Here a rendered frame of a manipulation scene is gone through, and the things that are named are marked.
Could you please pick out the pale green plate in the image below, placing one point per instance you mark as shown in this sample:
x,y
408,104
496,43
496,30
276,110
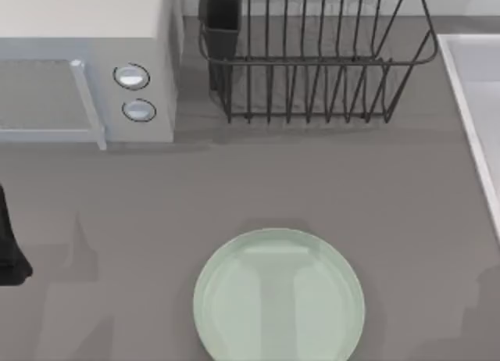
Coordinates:
x,y
279,298

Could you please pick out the small microwave knob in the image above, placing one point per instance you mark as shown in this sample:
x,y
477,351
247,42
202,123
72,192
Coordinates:
x,y
138,110

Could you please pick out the large microwave knob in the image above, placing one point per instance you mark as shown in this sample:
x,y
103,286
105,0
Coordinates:
x,y
131,76

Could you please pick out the dark grey cutlery holder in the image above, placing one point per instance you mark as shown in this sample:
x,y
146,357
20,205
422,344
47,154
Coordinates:
x,y
220,21

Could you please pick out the pale microwave oven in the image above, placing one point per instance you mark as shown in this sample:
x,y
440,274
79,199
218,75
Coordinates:
x,y
129,21

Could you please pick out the microwave glass door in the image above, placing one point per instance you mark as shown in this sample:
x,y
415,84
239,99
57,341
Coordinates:
x,y
43,99

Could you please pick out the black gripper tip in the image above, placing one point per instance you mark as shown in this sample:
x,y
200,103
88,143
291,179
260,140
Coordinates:
x,y
9,251

